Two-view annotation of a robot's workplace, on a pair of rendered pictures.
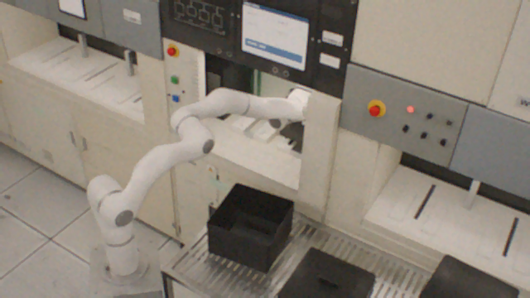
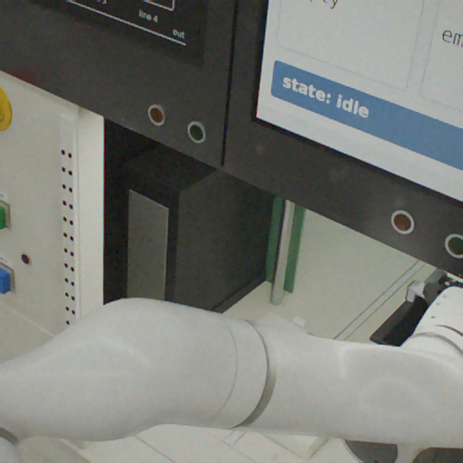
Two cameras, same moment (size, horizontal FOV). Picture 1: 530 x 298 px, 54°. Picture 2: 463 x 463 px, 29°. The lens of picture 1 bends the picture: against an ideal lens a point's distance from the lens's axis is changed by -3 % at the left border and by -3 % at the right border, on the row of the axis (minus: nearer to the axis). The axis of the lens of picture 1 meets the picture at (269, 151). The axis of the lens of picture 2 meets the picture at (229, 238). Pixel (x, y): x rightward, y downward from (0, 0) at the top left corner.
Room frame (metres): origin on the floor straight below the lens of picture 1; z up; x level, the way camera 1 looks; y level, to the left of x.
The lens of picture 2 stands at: (1.19, 0.09, 1.83)
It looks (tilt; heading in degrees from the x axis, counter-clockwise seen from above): 34 degrees down; 4
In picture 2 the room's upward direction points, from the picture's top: 5 degrees clockwise
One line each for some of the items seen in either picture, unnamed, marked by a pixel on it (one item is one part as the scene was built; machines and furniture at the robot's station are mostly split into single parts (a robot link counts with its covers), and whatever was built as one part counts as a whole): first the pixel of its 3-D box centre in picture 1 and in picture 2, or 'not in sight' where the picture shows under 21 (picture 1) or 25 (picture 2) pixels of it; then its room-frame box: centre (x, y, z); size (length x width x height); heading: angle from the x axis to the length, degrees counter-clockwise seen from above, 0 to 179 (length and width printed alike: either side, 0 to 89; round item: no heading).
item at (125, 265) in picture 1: (121, 251); not in sight; (1.37, 0.56, 0.85); 0.19 x 0.19 x 0.18
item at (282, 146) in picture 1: (305, 142); not in sight; (2.09, -0.17, 0.89); 0.22 x 0.21 x 0.04; 150
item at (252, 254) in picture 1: (251, 226); not in sight; (1.55, 0.06, 0.85); 0.28 x 0.28 x 0.17; 69
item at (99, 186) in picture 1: (109, 208); not in sight; (1.40, 0.58, 1.07); 0.19 x 0.12 x 0.24; 40
